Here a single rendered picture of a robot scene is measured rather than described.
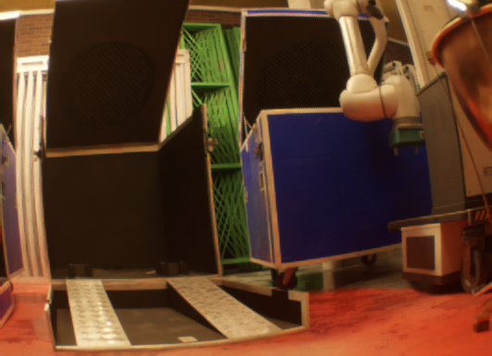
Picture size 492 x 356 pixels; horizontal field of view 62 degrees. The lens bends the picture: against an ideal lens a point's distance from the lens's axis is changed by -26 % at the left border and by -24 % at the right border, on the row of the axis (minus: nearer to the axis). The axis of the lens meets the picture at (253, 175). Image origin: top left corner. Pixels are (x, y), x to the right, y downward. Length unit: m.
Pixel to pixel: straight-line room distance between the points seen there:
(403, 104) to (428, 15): 0.54
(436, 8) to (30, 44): 4.65
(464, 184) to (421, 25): 0.94
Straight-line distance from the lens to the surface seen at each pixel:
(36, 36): 5.83
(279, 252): 2.60
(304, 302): 1.63
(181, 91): 4.57
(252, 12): 3.18
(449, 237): 1.81
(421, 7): 2.42
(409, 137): 2.22
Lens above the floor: 0.34
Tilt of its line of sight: 6 degrees up
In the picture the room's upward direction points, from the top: 6 degrees counter-clockwise
